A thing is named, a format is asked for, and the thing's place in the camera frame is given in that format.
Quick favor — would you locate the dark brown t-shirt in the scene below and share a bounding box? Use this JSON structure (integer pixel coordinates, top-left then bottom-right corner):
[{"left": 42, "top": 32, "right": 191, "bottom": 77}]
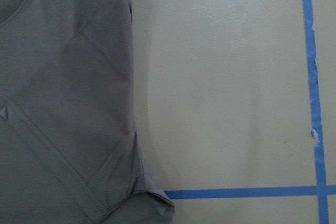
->
[{"left": 1, "top": 0, "right": 175, "bottom": 223}]

